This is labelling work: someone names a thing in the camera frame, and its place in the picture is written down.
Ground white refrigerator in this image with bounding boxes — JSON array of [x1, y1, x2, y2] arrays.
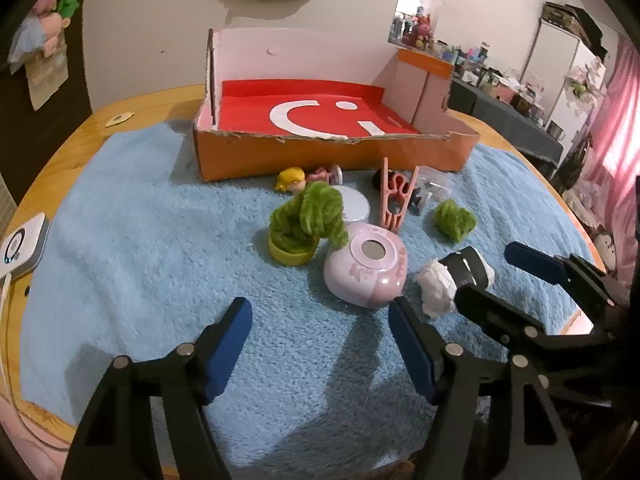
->
[[527, 15, 608, 131]]

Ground dark covered side table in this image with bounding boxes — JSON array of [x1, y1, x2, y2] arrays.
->
[[447, 77, 566, 166]]

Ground white square gadget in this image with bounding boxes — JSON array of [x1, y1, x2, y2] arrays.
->
[[0, 212, 51, 281]]

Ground dark-haired figurine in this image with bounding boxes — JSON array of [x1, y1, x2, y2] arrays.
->
[[371, 169, 426, 217]]

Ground pink hair clip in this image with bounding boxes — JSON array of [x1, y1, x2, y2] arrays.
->
[[378, 157, 421, 234]]

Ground orange cardboard box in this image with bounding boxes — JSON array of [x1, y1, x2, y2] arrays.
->
[[191, 27, 480, 182]]

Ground blue fuzzy blanket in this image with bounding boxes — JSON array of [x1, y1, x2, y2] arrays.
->
[[20, 122, 608, 476]]

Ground clear plastic box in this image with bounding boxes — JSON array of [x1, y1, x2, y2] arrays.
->
[[407, 165, 453, 213]]

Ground pink round device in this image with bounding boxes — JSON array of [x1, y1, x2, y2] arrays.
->
[[323, 222, 409, 309]]

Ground artificial flowers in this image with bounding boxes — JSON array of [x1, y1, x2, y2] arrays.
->
[[565, 57, 608, 106]]

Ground dark brown door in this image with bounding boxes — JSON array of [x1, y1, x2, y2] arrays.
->
[[0, 0, 93, 206]]

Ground black and white plush toy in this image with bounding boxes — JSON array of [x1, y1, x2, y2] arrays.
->
[[592, 230, 621, 281]]

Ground green fuzzy plant yellow pot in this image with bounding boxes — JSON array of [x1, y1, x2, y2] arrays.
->
[[267, 181, 349, 267]]

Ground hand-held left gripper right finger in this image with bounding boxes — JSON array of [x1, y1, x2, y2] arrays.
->
[[389, 296, 583, 480]]

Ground clutter of jars and bottles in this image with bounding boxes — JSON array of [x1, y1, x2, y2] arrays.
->
[[390, 35, 566, 141]]

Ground dark basket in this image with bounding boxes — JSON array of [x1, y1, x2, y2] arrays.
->
[[542, 2, 608, 56]]

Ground clear plastic bag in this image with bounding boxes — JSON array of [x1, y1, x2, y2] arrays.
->
[[10, 12, 47, 67]]

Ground white cable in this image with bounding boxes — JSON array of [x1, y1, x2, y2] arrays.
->
[[0, 274, 68, 450]]

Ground white roll with black band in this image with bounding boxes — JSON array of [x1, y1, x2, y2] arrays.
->
[[416, 246, 496, 318]]

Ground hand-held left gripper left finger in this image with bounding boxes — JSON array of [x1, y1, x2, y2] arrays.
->
[[62, 297, 253, 480]]

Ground white round compact mirror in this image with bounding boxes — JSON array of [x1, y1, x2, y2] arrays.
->
[[330, 185, 371, 224]]

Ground brown paper card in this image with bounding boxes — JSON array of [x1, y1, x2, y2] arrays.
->
[[25, 50, 69, 111]]

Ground small green fuzzy ball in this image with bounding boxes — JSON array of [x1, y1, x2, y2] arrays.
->
[[432, 199, 478, 244]]

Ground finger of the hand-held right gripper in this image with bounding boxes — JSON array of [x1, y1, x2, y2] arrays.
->
[[505, 241, 631, 333], [452, 284, 616, 401]]

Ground red and pink stuffed toy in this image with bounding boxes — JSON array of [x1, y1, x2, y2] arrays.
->
[[410, 12, 436, 51]]

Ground pink curtain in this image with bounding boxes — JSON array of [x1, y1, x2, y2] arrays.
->
[[585, 40, 640, 281]]

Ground blonde figurine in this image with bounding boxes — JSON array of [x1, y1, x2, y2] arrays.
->
[[275, 166, 344, 194]]

